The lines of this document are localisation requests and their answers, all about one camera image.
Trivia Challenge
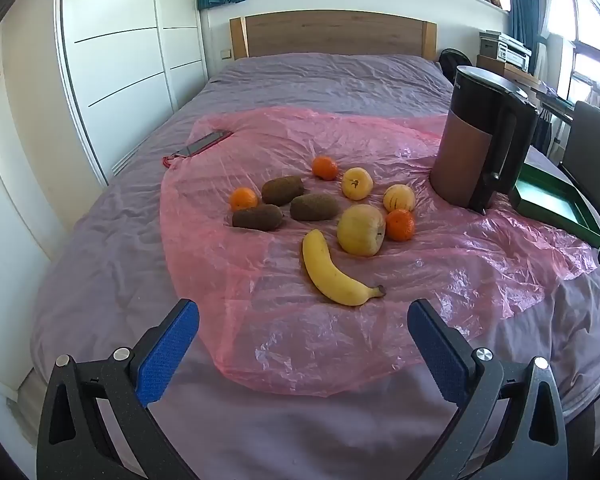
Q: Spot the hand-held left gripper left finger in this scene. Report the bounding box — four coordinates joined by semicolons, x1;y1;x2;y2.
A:
36;298;201;480

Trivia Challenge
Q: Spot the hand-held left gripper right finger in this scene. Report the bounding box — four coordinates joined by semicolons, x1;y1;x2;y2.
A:
407;298;568;480

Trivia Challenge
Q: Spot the green tray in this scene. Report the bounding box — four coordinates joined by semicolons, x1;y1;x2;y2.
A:
510;161;600;249

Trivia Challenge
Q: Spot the yellow banana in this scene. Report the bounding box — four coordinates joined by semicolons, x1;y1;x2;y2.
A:
302;229;386;307

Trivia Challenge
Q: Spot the orange tangerine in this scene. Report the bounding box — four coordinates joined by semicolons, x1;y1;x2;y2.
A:
385;209;416;242
312;156;339;181
229;187;259;212

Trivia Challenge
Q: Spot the yellow-green apple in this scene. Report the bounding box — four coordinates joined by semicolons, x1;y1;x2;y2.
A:
337;204;386;256

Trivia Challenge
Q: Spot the striped small yellow fruit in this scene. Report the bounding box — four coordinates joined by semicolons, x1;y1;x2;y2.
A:
383;184;416;213

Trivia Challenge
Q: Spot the brown kiwi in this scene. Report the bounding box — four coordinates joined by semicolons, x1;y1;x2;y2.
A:
290;193;340;221
232;204;284;231
261;175;305;206

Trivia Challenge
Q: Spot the pink plastic sheet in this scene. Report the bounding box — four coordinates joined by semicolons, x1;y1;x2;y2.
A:
160;106;598;398

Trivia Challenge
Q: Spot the grey chair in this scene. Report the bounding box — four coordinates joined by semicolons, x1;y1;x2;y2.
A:
560;101;600;221

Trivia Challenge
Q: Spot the dark hanging bag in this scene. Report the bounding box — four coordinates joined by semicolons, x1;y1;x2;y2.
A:
532;105;554;153

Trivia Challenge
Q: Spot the glass desk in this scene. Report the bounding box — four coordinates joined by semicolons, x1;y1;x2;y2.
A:
530;82;581;123

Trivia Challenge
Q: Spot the black and copper kettle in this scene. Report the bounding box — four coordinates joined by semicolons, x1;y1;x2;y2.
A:
429;65;540;216

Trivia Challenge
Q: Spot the wooden dresser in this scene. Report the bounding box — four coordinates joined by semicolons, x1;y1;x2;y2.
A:
475;55;542;88

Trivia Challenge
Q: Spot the smartphone with red case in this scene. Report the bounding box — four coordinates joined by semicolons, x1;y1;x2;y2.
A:
172;131;233;158

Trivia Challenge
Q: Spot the white printer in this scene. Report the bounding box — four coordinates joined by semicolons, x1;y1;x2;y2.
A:
479;31;533;68

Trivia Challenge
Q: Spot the window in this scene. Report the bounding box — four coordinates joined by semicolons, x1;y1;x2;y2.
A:
550;0;600;111

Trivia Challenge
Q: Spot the black backpack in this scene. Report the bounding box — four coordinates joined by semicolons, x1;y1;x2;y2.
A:
439;48;473;83

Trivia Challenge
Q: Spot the bed with purple sheet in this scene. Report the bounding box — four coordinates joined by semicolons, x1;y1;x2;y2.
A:
30;52;600;480

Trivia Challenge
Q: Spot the white wardrobe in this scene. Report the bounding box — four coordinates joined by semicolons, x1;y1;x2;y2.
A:
55;0;208;191

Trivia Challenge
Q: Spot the wooden headboard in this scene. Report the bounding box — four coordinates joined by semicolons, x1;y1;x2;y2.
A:
230;10;438;61

